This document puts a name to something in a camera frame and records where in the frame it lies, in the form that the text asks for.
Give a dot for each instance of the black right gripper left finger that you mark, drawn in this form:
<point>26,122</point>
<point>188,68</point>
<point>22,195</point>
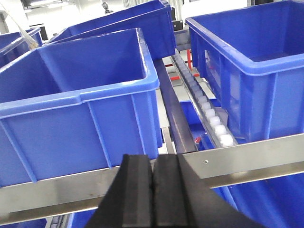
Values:
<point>128,201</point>

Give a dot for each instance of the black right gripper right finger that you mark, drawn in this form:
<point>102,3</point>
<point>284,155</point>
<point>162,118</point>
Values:
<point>183,200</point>

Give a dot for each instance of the white roller conveyor track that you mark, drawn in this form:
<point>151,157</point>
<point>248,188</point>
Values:
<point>218,132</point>

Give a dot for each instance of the upper blue bin left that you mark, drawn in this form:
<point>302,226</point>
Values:
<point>77,106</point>

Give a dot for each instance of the upper blue bin right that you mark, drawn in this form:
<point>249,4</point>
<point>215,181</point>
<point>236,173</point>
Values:
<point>253,60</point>

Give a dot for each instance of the stainless steel shelf rail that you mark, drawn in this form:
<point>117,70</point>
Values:
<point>216,168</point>

